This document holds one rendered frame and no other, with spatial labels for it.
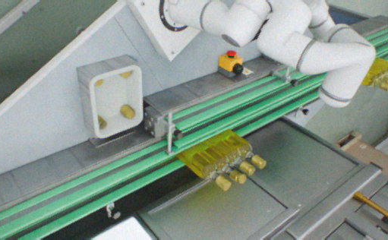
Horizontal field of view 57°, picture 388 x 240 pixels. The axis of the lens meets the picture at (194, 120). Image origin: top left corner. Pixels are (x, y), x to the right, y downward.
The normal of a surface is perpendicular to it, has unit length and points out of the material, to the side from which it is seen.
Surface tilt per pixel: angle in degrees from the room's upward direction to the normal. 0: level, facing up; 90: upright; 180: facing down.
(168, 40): 5
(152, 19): 5
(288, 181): 91
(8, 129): 0
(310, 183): 90
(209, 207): 90
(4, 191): 90
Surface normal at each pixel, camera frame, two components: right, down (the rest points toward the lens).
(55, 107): 0.64, 0.47
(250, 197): 0.05, -0.82
